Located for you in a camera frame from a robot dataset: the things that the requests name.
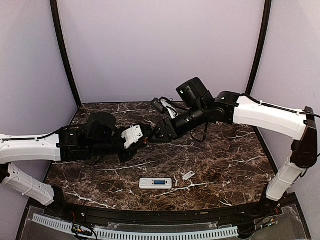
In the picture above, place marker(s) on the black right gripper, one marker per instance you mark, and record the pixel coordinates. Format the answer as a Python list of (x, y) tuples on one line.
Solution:
[(163, 123)]

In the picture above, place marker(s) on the black right corner frame post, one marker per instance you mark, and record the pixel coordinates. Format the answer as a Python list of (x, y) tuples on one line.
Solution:
[(260, 46)]

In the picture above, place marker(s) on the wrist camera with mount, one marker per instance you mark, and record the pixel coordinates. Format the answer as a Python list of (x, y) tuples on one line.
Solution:
[(164, 107), (135, 135)]

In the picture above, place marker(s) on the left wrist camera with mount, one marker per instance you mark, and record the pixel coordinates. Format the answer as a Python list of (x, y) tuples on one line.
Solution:
[(135, 135)]

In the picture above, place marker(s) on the blue AAA battery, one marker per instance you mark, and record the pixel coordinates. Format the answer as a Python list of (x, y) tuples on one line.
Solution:
[(159, 182)]

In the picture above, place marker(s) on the black corner frame post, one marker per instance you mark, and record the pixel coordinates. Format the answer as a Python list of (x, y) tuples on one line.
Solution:
[(63, 52), (260, 46)]

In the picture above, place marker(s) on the white battery compartment cover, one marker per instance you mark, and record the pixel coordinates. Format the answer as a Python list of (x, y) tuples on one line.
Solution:
[(188, 175)]

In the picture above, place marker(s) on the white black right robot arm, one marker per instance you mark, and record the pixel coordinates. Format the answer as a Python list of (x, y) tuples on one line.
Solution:
[(235, 108)]

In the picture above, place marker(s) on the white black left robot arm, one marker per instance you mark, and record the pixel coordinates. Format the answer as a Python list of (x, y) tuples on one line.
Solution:
[(98, 137)]

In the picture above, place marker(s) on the white remote control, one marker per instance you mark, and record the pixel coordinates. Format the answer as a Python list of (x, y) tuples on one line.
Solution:
[(147, 184)]

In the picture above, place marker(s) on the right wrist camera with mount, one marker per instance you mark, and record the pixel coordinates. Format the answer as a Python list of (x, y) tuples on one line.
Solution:
[(164, 107)]

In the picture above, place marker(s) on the white slotted cable duct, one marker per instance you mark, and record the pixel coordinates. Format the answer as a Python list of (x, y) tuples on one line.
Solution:
[(121, 231)]

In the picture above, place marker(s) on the black front table rail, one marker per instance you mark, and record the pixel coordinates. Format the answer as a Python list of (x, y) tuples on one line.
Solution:
[(244, 214)]

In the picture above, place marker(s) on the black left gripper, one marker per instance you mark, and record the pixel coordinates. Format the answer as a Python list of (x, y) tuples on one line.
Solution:
[(131, 154)]

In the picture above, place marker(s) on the black left corner frame post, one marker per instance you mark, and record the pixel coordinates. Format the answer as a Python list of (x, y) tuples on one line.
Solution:
[(63, 52)]

